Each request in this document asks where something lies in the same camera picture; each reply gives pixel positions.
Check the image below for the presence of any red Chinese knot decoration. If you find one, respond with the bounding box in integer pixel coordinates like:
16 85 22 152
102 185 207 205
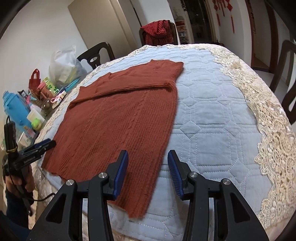
212 0 235 33

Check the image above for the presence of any white plastic bag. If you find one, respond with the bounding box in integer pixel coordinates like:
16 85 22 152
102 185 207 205
49 45 87 88

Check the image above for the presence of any red checkered garment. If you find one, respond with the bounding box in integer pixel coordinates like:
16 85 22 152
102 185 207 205
140 20 173 46

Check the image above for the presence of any glass jar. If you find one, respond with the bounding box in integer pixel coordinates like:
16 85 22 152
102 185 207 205
41 98 53 117

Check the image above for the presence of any white plastic cup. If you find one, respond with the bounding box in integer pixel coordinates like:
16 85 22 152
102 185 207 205
27 109 45 123

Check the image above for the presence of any rust red knit sweater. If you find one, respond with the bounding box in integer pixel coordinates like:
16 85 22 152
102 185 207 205
42 60 184 218

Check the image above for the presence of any dark wooden chair with garment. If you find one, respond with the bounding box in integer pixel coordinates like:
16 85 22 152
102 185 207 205
139 20 178 46

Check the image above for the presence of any green floral box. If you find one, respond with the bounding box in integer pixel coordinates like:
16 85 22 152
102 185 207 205
43 77 59 96

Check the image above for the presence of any cream lace tablecloth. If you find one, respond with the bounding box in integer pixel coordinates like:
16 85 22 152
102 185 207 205
32 44 295 230

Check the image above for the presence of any light blue quilted cover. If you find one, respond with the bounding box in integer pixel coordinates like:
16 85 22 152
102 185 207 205
39 44 273 241

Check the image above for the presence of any dark wooden chair right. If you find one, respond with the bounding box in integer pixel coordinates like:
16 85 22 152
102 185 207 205
269 39 296 126

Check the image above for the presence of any small white cardboard box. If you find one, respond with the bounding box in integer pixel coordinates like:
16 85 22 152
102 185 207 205
51 90 67 109

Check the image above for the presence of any red gift bag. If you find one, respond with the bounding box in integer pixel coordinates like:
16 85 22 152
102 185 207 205
29 69 41 92

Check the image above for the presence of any beige refrigerator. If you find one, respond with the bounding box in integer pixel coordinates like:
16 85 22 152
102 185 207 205
68 0 142 58

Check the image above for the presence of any black cable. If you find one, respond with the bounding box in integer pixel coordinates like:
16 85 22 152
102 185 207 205
21 192 56 217

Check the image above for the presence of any person left hand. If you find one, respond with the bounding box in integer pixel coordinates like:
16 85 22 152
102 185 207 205
5 166 35 197

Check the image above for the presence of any green capped baby bottle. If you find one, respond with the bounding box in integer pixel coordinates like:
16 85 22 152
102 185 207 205
31 118 43 131

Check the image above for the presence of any blue thermos jug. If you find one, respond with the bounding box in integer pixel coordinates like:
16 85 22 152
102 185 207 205
3 91 32 132

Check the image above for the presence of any dark wooden chair left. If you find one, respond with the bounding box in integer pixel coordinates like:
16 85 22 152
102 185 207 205
77 42 115 70

